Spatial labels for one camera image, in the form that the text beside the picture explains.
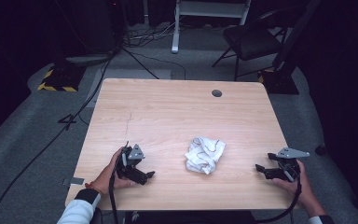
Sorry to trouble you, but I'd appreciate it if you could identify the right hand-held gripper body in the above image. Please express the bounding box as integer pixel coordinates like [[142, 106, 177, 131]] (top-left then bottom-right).
[[267, 147, 310, 183]]

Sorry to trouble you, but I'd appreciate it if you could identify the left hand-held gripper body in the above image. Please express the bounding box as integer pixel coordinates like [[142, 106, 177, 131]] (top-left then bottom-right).
[[116, 143, 149, 185]]

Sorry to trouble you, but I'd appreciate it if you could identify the white cloth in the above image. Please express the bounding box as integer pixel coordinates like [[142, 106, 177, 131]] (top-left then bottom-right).
[[184, 135, 227, 175]]

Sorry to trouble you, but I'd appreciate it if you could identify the person's left hand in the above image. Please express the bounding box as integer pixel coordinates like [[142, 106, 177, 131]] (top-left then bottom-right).
[[89, 147, 138, 197]]

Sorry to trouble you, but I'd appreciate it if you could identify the person's right hand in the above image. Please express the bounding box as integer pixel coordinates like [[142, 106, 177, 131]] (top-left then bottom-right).
[[271, 160, 326, 218]]

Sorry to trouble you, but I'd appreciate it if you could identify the small black floor object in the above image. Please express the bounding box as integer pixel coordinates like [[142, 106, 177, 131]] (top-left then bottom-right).
[[314, 144, 327, 157]]

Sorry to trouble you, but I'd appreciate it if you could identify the grey tape piece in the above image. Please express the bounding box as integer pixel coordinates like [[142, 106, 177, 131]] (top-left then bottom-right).
[[62, 176, 85, 187]]

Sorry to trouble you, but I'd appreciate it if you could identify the black office chair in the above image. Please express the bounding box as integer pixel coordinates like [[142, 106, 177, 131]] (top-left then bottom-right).
[[90, 207, 104, 224]]

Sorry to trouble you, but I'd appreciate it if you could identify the black yellow striped stand base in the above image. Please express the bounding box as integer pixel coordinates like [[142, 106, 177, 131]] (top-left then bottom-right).
[[36, 63, 87, 93], [257, 0, 323, 95]]

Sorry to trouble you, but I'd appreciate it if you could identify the black folding chair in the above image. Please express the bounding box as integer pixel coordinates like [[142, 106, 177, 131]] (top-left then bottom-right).
[[212, 7, 290, 82]]

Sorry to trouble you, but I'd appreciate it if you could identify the right hand-held gripper cable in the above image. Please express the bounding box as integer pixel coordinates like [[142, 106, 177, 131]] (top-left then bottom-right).
[[255, 169, 304, 224]]

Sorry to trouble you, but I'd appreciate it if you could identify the hand-held gripper cable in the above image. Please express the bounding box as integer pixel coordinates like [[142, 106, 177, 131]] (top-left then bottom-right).
[[108, 140, 131, 224], [255, 169, 304, 224]]

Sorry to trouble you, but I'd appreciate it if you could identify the left hand-held gripper cable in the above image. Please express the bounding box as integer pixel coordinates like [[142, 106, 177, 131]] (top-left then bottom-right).
[[108, 140, 131, 224]]

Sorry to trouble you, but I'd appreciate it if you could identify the orange bracelet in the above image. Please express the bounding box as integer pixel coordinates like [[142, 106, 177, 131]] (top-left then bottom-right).
[[85, 182, 104, 195]]

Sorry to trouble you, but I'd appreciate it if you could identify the long black floor cable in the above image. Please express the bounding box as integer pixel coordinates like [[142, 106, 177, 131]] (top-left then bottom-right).
[[0, 54, 116, 224]]

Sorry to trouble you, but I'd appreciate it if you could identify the thin black floor cable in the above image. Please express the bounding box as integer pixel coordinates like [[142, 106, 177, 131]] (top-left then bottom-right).
[[127, 49, 187, 81]]

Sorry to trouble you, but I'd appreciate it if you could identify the bundle of floor cables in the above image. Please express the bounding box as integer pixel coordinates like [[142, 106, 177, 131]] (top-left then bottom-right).
[[122, 21, 181, 49]]

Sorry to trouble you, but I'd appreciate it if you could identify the white desk frame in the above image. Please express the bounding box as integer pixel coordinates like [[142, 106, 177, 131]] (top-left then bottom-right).
[[171, 0, 252, 54]]

